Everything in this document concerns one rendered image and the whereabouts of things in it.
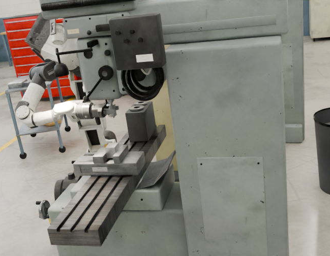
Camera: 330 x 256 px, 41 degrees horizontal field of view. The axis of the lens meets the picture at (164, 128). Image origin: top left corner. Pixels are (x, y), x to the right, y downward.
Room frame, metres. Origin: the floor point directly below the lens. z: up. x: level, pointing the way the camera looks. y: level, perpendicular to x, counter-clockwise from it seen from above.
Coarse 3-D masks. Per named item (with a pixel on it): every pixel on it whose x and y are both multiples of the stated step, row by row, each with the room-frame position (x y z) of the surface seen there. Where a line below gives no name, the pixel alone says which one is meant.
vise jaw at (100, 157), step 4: (100, 148) 2.19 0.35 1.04; (104, 148) 2.18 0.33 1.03; (96, 152) 2.14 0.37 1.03; (100, 152) 2.13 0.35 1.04; (104, 152) 2.13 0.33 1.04; (96, 156) 2.09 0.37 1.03; (100, 156) 2.08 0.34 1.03; (104, 156) 2.09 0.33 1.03; (96, 160) 2.09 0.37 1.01; (100, 160) 2.08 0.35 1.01; (104, 160) 2.09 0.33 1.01
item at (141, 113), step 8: (136, 104) 2.63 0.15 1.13; (144, 104) 2.62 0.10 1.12; (152, 104) 2.69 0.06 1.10; (128, 112) 2.53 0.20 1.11; (136, 112) 2.51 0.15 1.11; (144, 112) 2.50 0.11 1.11; (152, 112) 2.66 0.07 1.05; (128, 120) 2.52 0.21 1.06; (136, 120) 2.51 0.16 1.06; (144, 120) 2.49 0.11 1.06; (152, 120) 2.64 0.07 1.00; (128, 128) 2.52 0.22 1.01; (136, 128) 2.51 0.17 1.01; (144, 128) 2.49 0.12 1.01; (152, 128) 2.61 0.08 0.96; (136, 136) 2.51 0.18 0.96; (144, 136) 2.50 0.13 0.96
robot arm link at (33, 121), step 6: (30, 114) 2.29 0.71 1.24; (36, 114) 2.29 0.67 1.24; (42, 114) 2.28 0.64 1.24; (48, 114) 2.27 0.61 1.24; (24, 120) 2.28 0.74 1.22; (30, 120) 2.27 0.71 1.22; (36, 120) 2.27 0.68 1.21; (42, 120) 2.27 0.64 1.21; (48, 120) 2.27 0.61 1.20; (30, 126) 2.30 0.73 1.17; (36, 126) 2.33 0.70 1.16
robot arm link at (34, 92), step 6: (30, 84) 2.43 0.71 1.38; (36, 84) 2.42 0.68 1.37; (30, 90) 2.40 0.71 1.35; (36, 90) 2.40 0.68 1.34; (42, 90) 2.43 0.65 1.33; (24, 96) 2.38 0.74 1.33; (30, 96) 2.37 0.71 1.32; (36, 96) 2.39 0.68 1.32; (18, 102) 2.35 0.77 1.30; (24, 102) 2.34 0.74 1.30; (30, 102) 2.36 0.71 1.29; (36, 102) 2.38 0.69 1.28; (18, 108) 2.31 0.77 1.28; (24, 108) 2.30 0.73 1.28; (30, 108) 2.34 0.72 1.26; (18, 114) 2.28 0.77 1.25; (24, 114) 2.27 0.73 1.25
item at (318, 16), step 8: (312, 0) 9.62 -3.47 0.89; (320, 0) 9.57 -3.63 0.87; (328, 0) 9.53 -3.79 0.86; (312, 8) 9.62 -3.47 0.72; (320, 8) 9.57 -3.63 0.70; (328, 8) 9.53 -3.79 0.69; (312, 16) 9.62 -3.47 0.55; (320, 16) 9.57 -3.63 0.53; (328, 16) 9.53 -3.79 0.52; (312, 24) 9.62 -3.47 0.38; (320, 24) 9.57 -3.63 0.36; (328, 24) 9.53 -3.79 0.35; (312, 32) 9.62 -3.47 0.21; (320, 32) 9.57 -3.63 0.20; (328, 32) 9.53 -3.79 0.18
